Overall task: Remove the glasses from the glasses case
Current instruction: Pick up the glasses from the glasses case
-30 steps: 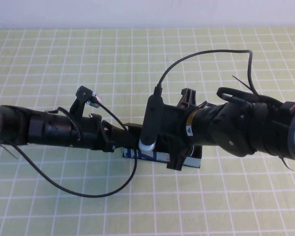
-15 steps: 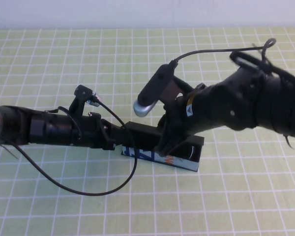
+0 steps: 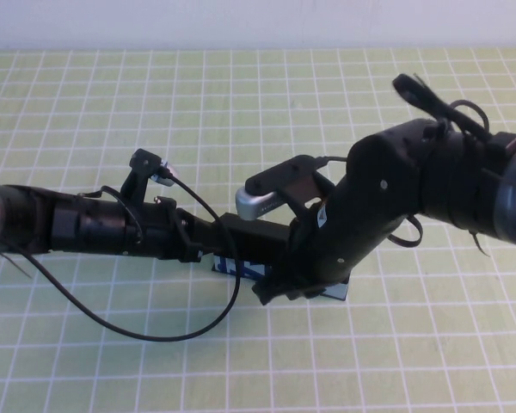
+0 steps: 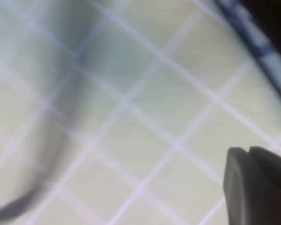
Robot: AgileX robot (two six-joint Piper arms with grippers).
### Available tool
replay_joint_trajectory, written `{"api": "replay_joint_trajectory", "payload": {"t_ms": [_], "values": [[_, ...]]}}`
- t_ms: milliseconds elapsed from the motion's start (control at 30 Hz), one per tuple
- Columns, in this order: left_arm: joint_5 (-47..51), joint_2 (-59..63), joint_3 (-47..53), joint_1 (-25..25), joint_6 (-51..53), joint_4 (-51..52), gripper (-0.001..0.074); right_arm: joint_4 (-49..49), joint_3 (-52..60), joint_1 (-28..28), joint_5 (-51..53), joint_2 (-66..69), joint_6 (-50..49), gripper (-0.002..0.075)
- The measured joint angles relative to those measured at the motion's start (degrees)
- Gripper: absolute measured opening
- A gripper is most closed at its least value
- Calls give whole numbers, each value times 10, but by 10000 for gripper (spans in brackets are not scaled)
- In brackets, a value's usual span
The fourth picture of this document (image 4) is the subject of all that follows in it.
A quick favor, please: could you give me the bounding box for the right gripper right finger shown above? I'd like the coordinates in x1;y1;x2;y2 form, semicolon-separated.
249;146;281;196

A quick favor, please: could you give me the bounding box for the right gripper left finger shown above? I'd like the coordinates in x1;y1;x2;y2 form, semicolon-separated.
222;147;281;225

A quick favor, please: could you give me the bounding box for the black printed glasses case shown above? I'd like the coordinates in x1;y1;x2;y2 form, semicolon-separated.
213;0;281;107

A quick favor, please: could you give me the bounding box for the green checked tablecloth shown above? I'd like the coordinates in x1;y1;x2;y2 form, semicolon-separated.
0;0;281;225

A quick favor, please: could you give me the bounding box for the black left camera cable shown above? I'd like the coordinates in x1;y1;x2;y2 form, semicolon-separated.
0;77;85;222

